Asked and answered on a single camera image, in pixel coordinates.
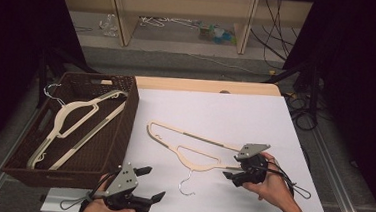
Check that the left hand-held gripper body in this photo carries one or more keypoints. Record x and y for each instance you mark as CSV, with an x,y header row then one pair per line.
x,y
122,183

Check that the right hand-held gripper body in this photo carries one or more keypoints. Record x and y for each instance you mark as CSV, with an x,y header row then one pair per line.
x,y
251,150

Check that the cream plastic clothes hanger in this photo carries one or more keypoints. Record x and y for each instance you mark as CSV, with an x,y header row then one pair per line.
x,y
58,120
201,168

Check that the brown woven basket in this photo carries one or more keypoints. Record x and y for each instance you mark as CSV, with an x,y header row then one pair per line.
x,y
106,147

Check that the person's left hand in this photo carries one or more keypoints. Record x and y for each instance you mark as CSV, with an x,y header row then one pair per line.
x,y
98,211

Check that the person's right hand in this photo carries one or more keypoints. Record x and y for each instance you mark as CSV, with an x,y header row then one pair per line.
x,y
274,185

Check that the colourful plastic toys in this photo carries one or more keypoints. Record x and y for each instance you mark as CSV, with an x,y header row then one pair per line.
x,y
219,34

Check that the clear plastic bag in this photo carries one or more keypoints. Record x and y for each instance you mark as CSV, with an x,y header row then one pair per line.
x,y
108,25

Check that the wooden shelf unit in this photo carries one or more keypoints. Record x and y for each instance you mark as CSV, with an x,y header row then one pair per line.
x,y
189,4

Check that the metal floor rail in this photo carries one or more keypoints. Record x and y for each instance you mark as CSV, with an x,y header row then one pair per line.
x,y
337,183
1,169

